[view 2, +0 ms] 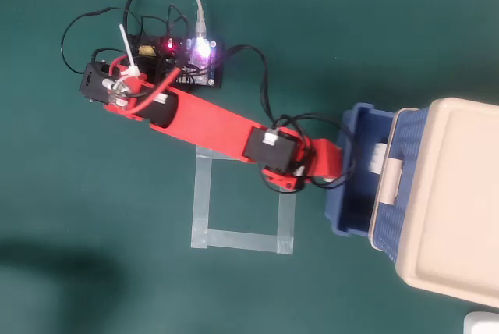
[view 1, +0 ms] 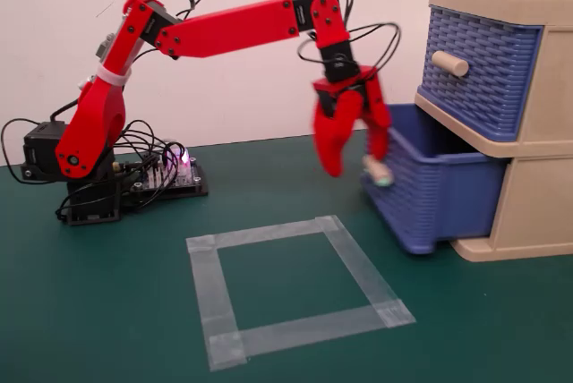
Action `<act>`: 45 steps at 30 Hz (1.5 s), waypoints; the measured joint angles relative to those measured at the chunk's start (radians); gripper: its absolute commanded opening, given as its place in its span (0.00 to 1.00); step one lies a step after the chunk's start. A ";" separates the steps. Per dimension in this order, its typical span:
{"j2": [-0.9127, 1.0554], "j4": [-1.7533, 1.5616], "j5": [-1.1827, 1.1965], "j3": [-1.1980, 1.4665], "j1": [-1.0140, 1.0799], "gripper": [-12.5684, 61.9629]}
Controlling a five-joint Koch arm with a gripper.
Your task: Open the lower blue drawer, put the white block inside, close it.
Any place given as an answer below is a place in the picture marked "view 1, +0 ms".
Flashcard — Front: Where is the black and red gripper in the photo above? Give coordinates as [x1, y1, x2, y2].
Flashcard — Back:
[312, 39, 394, 179]

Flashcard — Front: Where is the blue wicker drawer taped handle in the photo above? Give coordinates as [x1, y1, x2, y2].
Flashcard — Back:
[359, 103, 508, 255]

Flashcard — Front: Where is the beige plastic drawer cabinet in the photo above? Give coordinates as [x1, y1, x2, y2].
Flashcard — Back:
[414, 0, 573, 263]

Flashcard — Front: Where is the translucent tape strip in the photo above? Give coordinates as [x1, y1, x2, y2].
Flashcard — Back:
[314, 214, 417, 329]
[206, 304, 417, 365]
[185, 237, 248, 373]
[185, 216, 342, 255]

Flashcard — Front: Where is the black board mounting plate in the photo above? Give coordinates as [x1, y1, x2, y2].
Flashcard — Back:
[116, 163, 210, 213]

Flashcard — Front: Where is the motor controller circuit board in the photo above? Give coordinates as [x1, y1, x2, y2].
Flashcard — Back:
[114, 143, 201, 192]

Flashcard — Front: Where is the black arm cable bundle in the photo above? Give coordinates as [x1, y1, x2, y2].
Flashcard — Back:
[296, 0, 403, 85]

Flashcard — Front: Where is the blue wicker drawer beige handle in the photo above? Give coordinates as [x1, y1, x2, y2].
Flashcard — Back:
[418, 5, 543, 141]

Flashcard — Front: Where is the white cable tie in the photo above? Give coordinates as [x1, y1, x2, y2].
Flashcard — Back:
[95, 65, 134, 88]

